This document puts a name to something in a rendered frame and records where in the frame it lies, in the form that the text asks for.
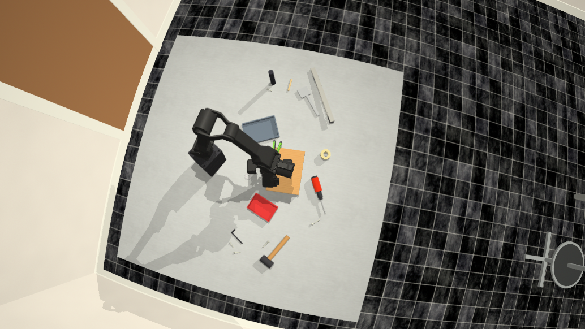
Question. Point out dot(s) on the red screwdriver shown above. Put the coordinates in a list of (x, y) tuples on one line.
[(317, 187)]

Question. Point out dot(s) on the black mallet with wooden handle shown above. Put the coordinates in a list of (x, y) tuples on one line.
[(267, 260)]

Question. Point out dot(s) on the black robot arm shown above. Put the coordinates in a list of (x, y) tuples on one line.
[(265, 157)]

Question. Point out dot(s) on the tan short cylinder with hole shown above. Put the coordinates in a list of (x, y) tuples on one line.
[(325, 151)]

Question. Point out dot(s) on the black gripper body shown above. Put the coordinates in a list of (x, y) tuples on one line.
[(251, 168)]

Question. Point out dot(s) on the red open tray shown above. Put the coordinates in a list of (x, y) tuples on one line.
[(262, 207)]

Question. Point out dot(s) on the light wooden board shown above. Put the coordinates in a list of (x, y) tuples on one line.
[(287, 185)]

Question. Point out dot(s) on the black cylinder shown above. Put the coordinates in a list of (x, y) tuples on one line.
[(272, 78)]

